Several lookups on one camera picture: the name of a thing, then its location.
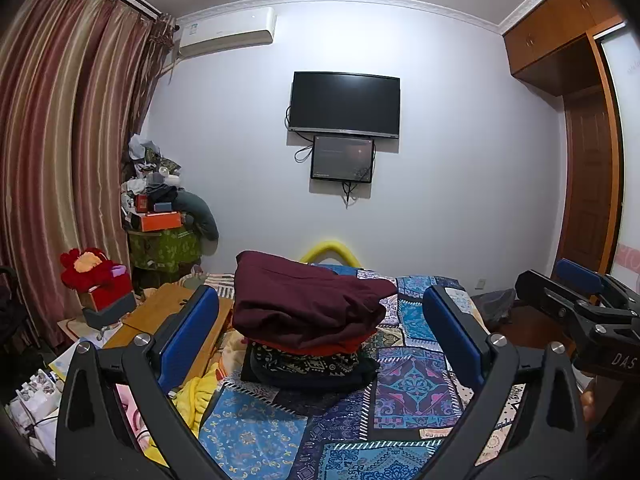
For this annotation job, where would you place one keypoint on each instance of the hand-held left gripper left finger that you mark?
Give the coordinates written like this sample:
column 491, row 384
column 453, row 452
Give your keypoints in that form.
column 192, row 332

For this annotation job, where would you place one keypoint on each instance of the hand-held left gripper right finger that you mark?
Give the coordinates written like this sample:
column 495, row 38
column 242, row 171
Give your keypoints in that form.
column 450, row 335

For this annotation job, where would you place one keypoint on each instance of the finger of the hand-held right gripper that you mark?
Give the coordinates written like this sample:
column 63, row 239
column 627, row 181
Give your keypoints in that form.
column 550, row 295
column 580, row 275

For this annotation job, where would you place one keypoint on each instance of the maroon button shirt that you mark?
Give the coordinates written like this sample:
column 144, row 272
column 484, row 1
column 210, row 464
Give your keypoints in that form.
column 300, row 295

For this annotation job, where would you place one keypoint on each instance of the wooden side table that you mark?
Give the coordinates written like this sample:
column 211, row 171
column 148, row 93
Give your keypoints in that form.
column 155, row 310

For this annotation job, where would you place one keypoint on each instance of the yellow blanket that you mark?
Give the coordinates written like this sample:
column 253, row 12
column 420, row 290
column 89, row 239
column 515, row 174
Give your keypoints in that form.
column 197, row 400

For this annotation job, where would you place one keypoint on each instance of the blue patchwork bedspread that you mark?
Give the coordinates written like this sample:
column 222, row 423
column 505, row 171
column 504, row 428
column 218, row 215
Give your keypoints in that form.
column 400, row 385

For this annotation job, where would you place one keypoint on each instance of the grey box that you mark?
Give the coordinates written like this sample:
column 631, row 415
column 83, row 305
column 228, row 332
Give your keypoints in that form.
column 110, row 310

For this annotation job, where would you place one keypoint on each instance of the green patterned cabinet cover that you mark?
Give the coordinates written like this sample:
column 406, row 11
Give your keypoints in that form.
column 162, row 250

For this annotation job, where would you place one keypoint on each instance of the brown wooden door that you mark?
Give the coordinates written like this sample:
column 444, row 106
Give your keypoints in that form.
column 587, row 185

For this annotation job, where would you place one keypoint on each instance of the black gold patterned garment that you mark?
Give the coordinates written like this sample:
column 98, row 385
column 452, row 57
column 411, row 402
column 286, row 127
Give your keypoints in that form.
column 300, row 364

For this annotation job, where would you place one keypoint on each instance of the orange box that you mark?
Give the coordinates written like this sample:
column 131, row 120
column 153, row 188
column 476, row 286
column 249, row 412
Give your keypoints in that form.
column 160, row 221

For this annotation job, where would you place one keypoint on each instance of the grey green cushion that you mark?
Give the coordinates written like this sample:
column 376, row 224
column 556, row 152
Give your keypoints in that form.
column 200, row 215

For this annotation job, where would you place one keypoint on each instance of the red garment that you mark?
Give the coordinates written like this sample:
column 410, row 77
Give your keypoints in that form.
column 310, row 347

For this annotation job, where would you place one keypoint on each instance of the white sliding wardrobe door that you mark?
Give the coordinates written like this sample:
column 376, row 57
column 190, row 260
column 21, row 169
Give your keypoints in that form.
column 627, row 160

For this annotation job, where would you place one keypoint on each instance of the red plush toy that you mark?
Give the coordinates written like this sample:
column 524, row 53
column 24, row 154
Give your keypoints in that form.
column 87, row 265

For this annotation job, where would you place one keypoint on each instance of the dark navy garment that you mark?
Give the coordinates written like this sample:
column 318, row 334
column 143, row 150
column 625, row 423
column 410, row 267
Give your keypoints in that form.
column 320, row 382

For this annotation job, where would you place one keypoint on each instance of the yellow pillow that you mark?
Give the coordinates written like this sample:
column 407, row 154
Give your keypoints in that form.
column 330, row 251

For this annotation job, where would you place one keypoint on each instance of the pile of household clutter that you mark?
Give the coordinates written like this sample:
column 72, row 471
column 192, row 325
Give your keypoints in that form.
column 147, row 180

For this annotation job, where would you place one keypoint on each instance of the white floor clutter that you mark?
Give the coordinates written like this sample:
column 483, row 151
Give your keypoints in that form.
column 37, row 400

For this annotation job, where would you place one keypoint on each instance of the striped brown curtain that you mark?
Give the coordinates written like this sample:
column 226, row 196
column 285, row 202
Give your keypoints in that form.
column 60, row 135

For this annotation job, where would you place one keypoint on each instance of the wooden overhead cabinet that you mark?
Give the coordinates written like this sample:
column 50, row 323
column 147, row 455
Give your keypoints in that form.
column 555, row 25

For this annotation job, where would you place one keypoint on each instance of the white air conditioner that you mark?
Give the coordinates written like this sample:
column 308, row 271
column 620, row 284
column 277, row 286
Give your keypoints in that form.
column 225, row 32

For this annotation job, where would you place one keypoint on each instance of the white wall socket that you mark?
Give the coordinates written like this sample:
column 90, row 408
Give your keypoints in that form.
column 480, row 282

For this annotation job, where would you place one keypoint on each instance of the small wall monitor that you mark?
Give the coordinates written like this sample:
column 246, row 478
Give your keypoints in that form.
column 342, row 157

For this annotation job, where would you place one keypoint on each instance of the large wall television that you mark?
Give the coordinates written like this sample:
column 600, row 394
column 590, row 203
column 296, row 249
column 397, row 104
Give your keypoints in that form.
column 345, row 102

